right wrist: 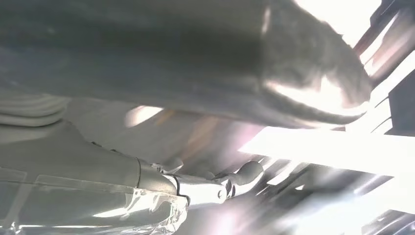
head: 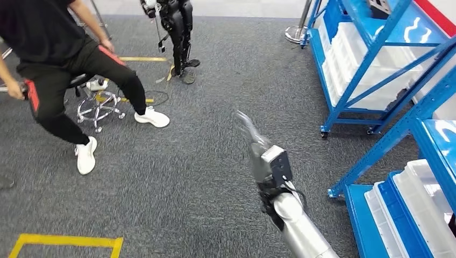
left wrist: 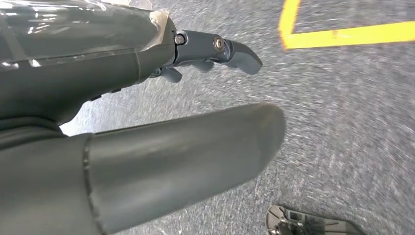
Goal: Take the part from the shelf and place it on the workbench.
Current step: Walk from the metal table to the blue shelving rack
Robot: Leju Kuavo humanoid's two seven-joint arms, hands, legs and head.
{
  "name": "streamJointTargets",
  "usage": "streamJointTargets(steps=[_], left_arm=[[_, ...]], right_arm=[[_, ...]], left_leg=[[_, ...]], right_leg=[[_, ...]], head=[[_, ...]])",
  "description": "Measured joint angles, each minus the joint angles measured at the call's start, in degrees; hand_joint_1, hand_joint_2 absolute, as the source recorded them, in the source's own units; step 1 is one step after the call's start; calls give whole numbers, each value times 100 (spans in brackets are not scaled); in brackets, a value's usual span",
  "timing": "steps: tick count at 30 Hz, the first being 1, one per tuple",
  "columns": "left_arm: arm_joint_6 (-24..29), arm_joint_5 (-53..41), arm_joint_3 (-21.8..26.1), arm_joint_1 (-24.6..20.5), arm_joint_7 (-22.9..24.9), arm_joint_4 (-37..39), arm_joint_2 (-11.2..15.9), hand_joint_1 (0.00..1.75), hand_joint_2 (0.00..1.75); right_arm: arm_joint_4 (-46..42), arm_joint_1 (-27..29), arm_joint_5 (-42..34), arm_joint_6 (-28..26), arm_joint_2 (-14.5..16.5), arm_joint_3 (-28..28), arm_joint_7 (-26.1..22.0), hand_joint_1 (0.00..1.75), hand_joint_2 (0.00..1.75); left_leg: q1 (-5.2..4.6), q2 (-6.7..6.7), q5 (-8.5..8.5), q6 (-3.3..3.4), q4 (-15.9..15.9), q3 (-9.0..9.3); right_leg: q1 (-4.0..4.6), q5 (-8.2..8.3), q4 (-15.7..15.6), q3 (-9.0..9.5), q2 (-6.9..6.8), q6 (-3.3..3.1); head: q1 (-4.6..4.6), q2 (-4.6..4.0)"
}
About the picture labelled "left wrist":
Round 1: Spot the black robot foot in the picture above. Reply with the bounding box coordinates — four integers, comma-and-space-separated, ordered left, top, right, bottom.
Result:
266, 205, 368, 235

